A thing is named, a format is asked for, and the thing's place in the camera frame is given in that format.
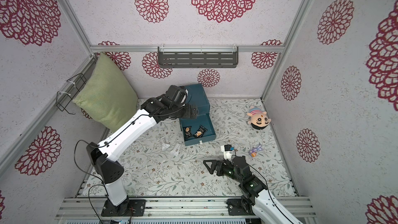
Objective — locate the cartoon boy plush head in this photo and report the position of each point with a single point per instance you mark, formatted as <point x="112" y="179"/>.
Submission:
<point x="258" y="119"/>

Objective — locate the white cookie packet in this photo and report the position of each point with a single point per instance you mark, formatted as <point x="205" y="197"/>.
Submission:
<point x="176" y="149"/>
<point x="165" y="146"/>

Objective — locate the purple toy figure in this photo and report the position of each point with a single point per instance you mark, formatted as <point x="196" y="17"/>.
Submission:
<point x="255" y="150"/>

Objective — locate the teal drawer cabinet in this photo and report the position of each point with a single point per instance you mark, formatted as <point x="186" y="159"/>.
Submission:
<point x="197" y="96"/>

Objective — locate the grey wall shelf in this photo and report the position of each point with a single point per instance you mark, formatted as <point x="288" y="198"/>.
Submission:
<point x="198" y="57"/>

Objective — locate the black cookie packet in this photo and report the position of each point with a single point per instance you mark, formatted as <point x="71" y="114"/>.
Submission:
<point x="200" y="132"/>
<point x="187" y="132"/>

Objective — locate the teal drawer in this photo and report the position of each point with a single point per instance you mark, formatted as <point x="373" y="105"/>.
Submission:
<point x="204" y="120"/>

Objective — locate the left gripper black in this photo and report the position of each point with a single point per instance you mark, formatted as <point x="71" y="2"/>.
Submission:
<point x="188" y="114"/>

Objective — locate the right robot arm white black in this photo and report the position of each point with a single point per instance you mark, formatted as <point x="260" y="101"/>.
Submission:
<point x="257" y="198"/>

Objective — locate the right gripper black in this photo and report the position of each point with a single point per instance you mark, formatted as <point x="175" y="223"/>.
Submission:
<point x="220" y="168"/>

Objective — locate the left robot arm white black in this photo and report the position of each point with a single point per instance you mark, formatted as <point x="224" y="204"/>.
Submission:
<point x="104" y="155"/>

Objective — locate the green pillow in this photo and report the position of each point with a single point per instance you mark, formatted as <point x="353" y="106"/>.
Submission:
<point x="108" y="97"/>

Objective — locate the black wire wall rack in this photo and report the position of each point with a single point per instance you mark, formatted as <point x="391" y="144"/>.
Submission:
<point x="75" y="84"/>

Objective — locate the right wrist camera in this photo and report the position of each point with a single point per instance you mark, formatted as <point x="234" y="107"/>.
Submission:
<point x="228" y="152"/>

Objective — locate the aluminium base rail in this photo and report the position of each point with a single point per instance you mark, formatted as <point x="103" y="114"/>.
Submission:
<point x="154" y="208"/>

